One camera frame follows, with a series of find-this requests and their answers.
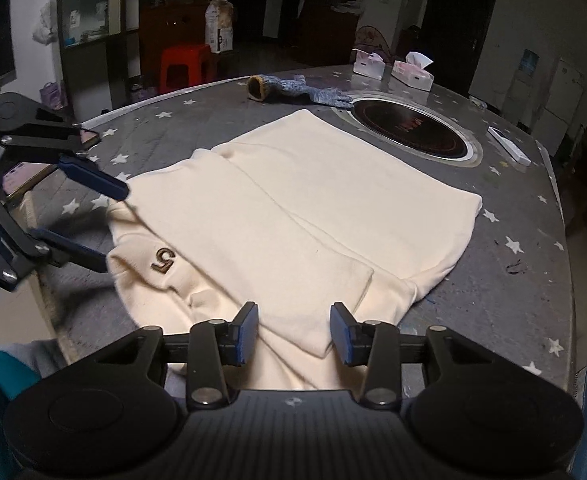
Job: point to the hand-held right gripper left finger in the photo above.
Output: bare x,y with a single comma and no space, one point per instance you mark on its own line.
246,332

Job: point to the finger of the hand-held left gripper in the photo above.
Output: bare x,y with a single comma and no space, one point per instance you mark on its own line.
73,252
98,180

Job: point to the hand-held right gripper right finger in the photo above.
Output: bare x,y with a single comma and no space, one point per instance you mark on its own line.
341,335

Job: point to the cream knit garment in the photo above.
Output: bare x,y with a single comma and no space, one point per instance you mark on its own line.
298,200

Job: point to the purple bag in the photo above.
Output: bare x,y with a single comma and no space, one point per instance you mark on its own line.
53,97

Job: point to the white plastic bag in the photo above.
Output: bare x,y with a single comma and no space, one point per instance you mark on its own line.
44,25

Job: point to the glass door shelf cabinet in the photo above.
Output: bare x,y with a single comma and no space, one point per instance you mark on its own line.
93,5

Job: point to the red plastic stool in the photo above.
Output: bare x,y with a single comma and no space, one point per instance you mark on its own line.
186,65

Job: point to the grey star print tablecloth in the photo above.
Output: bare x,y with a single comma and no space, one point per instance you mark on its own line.
498,240

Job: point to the paper sack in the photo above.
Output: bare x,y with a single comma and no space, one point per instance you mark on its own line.
219,25

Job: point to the blue knit work glove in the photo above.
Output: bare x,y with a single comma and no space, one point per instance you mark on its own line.
283,87

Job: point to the round black induction cooktop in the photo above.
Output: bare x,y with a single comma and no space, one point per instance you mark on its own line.
408,127

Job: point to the white power strip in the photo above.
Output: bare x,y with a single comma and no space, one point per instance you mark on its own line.
508,146

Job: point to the white and pink tissue box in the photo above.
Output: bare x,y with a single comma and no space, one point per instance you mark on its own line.
413,76

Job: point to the small open white tissue box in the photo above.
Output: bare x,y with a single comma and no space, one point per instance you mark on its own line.
368,65

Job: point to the white water dispenser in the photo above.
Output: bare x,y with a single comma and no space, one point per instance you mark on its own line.
519,100

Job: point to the cartoon print play tent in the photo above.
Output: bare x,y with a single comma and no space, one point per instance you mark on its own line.
371,40

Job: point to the white refrigerator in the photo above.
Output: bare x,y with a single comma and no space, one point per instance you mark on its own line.
563,105

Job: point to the dark wooden door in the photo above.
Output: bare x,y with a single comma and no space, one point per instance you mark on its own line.
456,25

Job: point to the blue water bottle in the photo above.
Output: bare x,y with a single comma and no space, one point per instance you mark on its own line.
528,62

